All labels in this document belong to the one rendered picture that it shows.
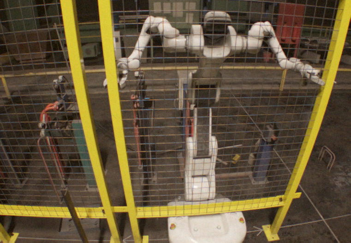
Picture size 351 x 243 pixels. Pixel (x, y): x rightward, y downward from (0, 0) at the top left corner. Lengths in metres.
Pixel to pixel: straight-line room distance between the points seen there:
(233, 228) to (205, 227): 0.20
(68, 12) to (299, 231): 2.27
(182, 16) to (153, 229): 6.00
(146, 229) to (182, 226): 0.52
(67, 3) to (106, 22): 0.18
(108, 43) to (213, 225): 1.36
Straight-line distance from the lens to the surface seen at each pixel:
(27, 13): 10.98
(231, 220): 1.67
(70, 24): 1.04
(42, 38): 8.65
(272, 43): 1.58
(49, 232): 2.26
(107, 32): 1.00
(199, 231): 1.67
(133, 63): 1.39
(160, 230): 2.03
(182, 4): 6.96
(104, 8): 0.99
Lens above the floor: 1.69
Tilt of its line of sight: 27 degrees down
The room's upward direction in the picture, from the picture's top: straight up
